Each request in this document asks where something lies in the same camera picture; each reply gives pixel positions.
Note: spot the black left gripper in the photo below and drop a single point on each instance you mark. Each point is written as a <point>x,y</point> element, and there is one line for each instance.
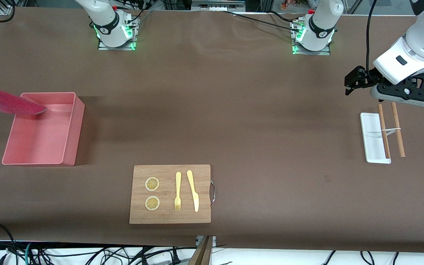
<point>365,76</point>

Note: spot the red cloth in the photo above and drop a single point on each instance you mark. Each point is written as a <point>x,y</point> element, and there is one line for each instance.
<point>13,105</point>

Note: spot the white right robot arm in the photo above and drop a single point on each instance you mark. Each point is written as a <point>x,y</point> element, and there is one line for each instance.
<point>103,18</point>

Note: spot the white rack tray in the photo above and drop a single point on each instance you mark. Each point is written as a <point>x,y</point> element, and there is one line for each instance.
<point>372,147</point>

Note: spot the pink plastic bin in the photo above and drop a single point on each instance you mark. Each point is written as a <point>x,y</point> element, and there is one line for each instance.
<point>42,140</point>

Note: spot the lemon slice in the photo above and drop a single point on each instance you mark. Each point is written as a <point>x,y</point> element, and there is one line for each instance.
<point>152,203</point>
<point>152,184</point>

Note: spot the yellow knife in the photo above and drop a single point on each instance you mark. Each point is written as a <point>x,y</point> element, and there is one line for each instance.
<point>195,200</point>

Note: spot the yellow fork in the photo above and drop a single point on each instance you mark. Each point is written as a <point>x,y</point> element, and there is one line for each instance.
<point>177,184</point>

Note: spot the wooden cutting board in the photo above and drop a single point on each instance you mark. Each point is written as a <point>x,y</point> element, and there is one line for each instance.
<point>166,195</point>

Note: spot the brown wooden beam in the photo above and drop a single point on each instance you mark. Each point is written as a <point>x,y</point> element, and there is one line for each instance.
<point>201,255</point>

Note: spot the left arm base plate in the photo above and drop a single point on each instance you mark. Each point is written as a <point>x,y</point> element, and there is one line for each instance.
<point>325,52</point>

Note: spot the aluminium frame corner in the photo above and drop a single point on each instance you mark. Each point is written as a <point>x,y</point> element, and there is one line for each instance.
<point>5,9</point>

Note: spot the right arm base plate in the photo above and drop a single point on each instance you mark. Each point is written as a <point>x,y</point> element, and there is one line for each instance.
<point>103,48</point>

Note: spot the silver metal rail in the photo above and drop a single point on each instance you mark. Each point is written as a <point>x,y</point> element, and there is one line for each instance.
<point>215,5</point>

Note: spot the small metal bracket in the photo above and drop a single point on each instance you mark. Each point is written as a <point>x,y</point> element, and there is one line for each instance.
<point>214,241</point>

